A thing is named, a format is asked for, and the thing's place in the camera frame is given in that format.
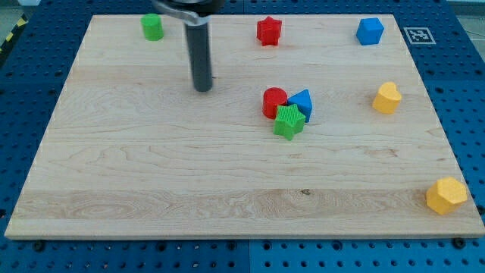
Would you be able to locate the yellow hexagon block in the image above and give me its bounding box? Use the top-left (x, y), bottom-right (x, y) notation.
top-left (425, 177), bottom-right (468, 215)

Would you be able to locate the green star block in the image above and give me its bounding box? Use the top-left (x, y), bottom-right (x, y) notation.
top-left (274, 104), bottom-right (306, 141)

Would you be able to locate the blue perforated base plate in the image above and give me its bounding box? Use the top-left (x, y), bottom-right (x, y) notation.
top-left (1, 1), bottom-right (484, 272)

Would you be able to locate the red star block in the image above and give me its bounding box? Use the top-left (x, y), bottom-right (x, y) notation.
top-left (256, 16), bottom-right (283, 46)

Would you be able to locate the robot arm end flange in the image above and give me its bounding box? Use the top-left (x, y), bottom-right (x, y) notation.
top-left (151, 0), bottom-right (225, 26)

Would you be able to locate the blue triangle block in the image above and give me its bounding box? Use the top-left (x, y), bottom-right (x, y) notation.
top-left (287, 89), bottom-right (313, 123)

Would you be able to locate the green cylinder block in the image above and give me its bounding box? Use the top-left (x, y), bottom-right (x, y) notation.
top-left (140, 14), bottom-right (164, 41)

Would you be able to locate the blue cube block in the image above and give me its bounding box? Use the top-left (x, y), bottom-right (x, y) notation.
top-left (356, 17), bottom-right (384, 46)

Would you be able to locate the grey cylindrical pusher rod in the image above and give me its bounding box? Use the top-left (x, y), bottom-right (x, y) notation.
top-left (185, 16), bottom-right (213, 92)

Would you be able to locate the red cylinder block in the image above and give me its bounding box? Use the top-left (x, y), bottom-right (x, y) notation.
top-left (262, 87), bottom-right (288, 119)

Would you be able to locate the white fiducial marker tag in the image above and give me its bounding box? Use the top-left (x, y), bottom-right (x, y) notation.
top-left (404, 27), bottom-right (436, 45)

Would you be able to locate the wooden board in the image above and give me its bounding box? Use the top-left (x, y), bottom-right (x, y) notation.
top-left (5, 14), bottom-right (484, 240)

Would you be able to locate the yellow heart block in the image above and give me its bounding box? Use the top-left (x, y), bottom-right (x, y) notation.
top-left (372, 82), bottom-right (402, 115)

